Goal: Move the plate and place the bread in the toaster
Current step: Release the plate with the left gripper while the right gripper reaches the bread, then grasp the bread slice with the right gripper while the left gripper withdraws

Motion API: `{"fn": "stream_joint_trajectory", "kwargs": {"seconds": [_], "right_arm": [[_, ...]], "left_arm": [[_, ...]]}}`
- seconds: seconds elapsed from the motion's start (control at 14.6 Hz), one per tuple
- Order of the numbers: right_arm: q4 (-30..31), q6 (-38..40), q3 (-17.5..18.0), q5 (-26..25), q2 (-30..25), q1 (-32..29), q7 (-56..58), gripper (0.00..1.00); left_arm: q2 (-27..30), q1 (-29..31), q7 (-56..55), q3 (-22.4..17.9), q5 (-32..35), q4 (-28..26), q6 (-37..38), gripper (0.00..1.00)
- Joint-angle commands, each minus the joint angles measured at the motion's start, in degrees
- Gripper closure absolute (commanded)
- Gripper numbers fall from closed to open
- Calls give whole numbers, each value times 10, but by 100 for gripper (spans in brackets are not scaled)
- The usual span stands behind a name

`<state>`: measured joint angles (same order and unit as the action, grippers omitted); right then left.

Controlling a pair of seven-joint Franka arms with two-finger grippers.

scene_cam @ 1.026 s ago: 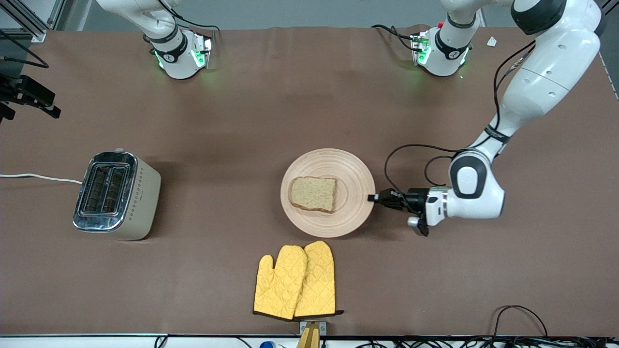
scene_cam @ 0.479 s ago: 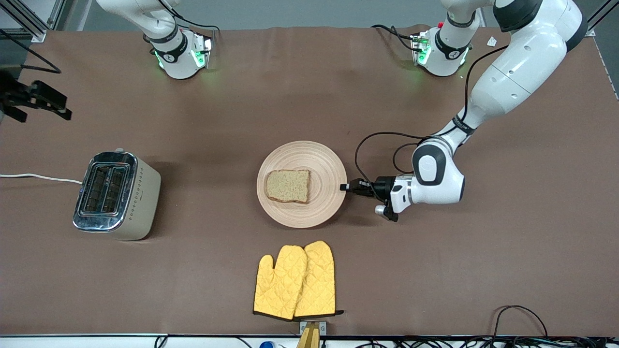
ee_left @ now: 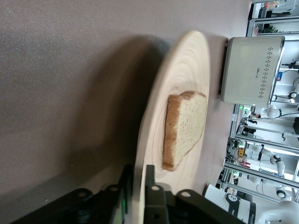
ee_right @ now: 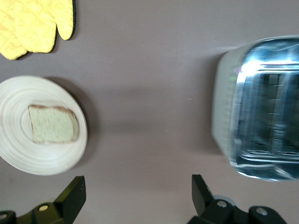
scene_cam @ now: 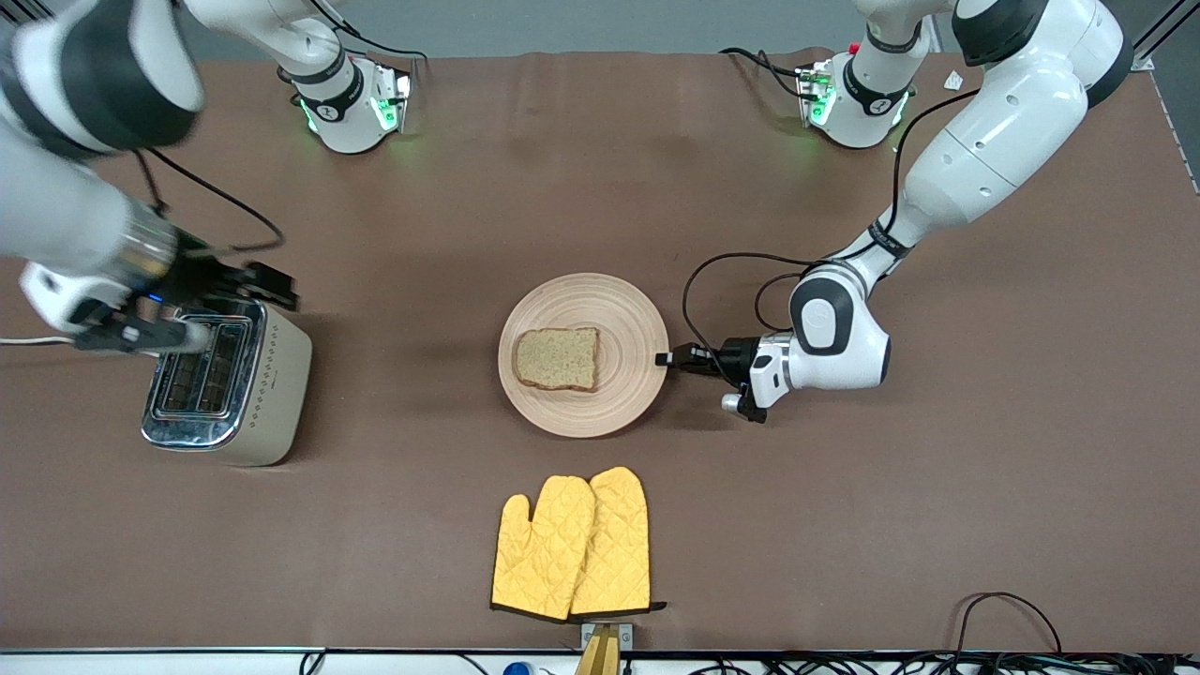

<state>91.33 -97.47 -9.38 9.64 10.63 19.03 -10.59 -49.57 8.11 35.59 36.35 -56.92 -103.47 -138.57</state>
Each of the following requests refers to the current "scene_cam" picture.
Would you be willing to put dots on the small blue cap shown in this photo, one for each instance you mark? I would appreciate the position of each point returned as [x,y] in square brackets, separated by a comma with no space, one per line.
[517,669]

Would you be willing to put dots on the brown table cover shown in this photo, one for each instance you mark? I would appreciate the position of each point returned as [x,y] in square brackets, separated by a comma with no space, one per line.
[600,187]

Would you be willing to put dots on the round wooden plate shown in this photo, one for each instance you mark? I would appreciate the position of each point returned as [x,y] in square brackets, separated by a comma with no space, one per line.
[581,309]

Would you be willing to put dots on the small white paper scrap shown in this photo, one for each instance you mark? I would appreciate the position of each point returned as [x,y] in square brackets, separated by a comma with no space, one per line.
[953,81]

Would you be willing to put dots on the aluminium frame profile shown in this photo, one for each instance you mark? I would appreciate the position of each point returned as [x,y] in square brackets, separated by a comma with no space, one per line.
[1162,28]

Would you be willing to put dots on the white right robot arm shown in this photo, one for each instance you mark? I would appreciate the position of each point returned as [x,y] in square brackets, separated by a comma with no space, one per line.
[56,206]

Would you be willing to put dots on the grey metal bracket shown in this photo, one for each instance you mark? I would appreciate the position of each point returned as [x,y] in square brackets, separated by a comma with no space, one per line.
[589,633]

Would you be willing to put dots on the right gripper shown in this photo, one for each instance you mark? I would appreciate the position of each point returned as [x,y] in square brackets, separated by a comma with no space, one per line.
[208,275]

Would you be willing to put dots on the slice of brown bread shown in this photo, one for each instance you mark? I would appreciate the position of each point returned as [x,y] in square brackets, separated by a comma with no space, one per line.
[558,358]

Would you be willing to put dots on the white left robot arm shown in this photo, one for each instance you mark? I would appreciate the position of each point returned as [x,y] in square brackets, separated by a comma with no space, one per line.
[1012,131]

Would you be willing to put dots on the yellow wooden stick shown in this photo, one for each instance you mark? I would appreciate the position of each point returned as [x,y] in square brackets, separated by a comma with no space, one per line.
[600,656]

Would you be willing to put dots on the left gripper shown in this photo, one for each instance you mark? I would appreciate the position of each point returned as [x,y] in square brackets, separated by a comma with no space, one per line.
[730,361]

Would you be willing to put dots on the yellow quilted oven mitt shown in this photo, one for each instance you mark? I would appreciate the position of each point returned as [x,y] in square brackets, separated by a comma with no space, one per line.
[539,553]
[619,544]

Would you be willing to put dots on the chrome and cream toaster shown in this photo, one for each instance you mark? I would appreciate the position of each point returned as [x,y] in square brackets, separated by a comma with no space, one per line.
[262,403]

